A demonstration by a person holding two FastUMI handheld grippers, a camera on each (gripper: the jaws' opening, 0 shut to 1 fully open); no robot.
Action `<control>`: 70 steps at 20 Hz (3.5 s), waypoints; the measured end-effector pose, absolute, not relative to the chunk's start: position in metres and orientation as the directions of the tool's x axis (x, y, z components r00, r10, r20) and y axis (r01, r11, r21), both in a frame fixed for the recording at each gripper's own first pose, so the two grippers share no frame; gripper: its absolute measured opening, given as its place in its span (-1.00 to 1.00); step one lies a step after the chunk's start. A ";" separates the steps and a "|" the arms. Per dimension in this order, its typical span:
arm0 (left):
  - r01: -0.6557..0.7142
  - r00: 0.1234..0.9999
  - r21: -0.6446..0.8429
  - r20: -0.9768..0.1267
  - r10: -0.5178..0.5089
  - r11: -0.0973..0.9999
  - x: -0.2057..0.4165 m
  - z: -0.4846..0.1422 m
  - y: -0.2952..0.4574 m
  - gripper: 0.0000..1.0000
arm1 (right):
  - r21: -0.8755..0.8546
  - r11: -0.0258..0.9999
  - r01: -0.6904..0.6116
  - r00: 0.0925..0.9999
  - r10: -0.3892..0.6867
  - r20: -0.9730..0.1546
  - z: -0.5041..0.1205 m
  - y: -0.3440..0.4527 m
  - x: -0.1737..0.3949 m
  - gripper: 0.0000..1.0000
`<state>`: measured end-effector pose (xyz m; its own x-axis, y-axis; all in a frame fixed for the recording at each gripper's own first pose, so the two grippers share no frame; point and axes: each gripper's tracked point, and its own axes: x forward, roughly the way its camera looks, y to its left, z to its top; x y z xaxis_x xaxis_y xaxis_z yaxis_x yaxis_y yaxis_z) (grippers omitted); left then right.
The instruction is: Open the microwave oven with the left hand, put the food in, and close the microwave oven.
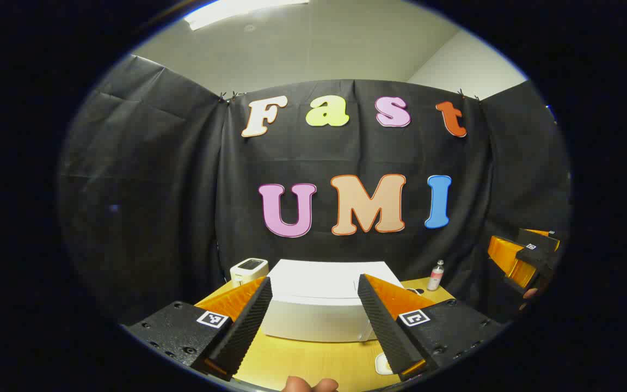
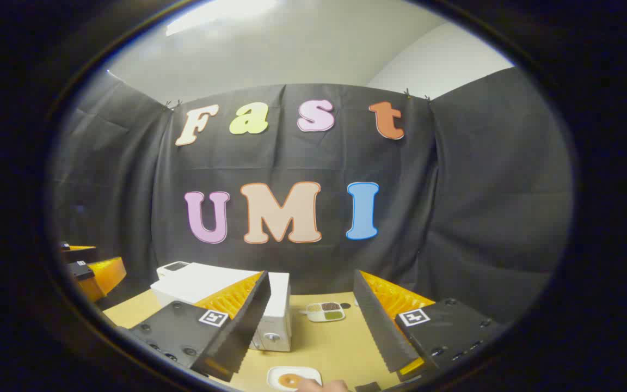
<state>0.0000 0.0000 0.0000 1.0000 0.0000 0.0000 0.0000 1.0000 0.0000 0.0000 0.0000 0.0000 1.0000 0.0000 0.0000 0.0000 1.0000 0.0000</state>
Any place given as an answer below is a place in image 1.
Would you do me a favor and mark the small pink label bottle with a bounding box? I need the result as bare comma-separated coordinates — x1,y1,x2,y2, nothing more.
427,260,445,291

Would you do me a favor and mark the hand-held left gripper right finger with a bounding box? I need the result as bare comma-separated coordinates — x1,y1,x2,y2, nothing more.
357,273,506,382

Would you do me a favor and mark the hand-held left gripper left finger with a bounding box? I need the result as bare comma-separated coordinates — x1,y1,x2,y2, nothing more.
126,276,273,382

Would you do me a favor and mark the white rectangular plate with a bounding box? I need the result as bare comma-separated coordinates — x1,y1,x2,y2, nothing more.
374,353,396,376

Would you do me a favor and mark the small white screen device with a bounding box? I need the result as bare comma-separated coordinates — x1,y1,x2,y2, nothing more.
230,258,269,288

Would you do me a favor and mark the ceiling light panel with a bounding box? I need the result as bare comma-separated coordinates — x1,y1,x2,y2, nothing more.
184,0,310,30

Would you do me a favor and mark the white microwave oven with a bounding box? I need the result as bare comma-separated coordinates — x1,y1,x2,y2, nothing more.
259,260,404,342

